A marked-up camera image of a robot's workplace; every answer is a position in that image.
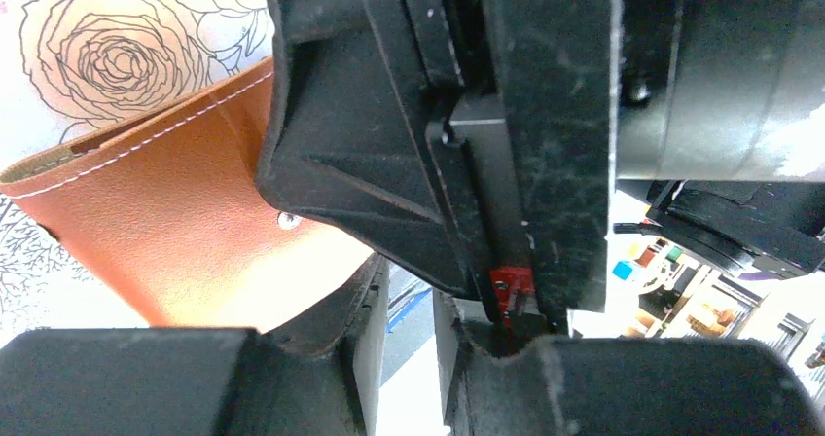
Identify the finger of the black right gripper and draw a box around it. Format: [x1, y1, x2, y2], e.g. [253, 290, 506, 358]
[255, 0, 481, 300]

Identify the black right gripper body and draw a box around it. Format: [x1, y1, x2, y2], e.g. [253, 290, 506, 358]
[393, 0, 623, 330]

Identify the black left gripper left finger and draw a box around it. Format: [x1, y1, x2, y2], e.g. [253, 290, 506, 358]
[1, 254, 388, 435]

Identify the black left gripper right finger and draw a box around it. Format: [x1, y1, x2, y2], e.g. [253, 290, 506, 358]
[433, 293, 824, 435]

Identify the brown leather card holder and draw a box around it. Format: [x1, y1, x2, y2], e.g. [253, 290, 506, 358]
[1, 58, 371, 331]

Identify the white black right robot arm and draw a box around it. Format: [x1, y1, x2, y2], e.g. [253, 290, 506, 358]
[256, 0, 824, 330]

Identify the floral patterned table cloth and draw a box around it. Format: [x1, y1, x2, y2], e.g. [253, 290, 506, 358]
[0, 0, 278, 345]

